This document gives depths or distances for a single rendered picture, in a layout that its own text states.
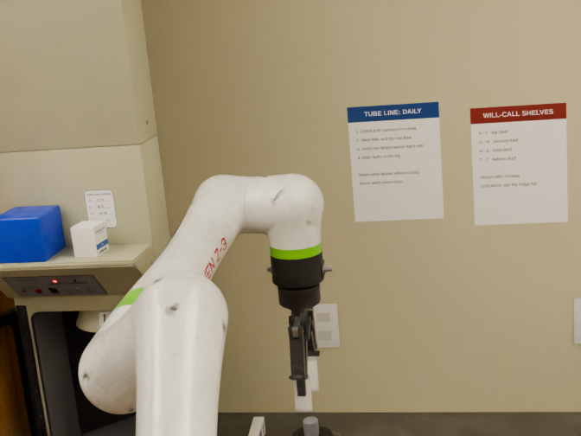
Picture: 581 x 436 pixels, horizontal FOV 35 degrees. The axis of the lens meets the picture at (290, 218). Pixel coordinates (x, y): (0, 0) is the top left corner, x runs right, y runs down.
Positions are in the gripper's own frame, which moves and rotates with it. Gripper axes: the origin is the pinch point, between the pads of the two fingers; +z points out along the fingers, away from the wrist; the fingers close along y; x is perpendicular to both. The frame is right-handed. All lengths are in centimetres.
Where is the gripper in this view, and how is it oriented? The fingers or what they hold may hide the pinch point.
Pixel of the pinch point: (306, 387)
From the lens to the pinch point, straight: 173.7
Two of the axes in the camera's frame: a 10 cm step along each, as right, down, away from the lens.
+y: 1.7, -2.6, 9.5
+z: 0.8, 9.6, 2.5
